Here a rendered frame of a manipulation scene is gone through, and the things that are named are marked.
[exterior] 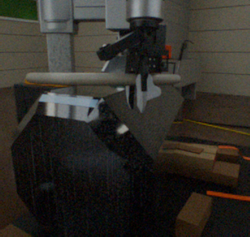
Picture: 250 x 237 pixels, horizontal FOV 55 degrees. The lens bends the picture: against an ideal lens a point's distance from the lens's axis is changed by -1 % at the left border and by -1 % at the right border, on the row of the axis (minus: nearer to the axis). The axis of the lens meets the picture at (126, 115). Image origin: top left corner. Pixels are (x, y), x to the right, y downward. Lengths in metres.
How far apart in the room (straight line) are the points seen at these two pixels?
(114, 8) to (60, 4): 0.79
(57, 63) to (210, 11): 4.90
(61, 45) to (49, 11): 0.27
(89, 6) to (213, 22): 4.68
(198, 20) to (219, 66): 1.23
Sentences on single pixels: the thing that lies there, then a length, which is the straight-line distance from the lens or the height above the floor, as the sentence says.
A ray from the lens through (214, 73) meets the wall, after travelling 6.40.
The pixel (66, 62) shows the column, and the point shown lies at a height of 0.92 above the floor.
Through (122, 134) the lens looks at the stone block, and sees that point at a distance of 0.98.
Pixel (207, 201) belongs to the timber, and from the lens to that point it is 1.60.
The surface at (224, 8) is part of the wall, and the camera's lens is 6.43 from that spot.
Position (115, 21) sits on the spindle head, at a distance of 1.37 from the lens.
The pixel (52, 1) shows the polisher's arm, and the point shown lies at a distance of 2.09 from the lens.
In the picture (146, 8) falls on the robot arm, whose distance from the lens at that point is 0.58.
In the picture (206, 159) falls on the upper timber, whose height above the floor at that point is 0.20.
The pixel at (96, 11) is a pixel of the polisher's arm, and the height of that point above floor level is 1.31.
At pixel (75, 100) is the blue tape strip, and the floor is 0.80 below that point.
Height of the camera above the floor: 1.00
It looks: 15 degrees down
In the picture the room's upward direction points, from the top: straight up
